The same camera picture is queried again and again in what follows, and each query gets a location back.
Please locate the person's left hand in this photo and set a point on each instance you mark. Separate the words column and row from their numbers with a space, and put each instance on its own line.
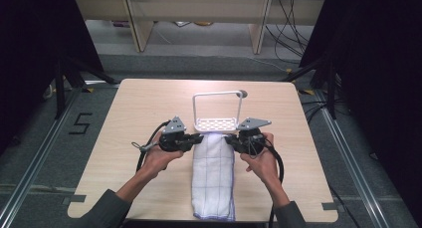
column 157, row 160

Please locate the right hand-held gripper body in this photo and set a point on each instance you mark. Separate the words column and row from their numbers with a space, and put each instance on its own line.
column 252, row 138

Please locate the white towel with purple trim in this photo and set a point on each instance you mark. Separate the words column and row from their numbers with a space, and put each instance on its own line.
column 212, row 175

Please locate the black curtain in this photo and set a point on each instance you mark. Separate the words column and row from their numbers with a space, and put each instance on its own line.
column 36, row 55
column 381, row 72

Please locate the metal floor rail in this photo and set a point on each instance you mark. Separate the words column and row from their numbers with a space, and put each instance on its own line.
column 351, row 161
column 40, row 155

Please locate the black tripod stand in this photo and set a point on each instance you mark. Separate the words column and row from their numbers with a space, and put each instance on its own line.
column 326, row 78
column 68, row 78

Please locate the light wooden desk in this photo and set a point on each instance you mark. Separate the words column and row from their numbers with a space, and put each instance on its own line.
column 199, row 9

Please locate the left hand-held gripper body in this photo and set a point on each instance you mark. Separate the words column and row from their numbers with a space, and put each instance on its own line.
column 174, row 140

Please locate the person's right hand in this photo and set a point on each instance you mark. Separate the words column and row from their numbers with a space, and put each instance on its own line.
column 263, row 165

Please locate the white towel rack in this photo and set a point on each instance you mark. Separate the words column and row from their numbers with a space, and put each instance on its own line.
column 216, row 124

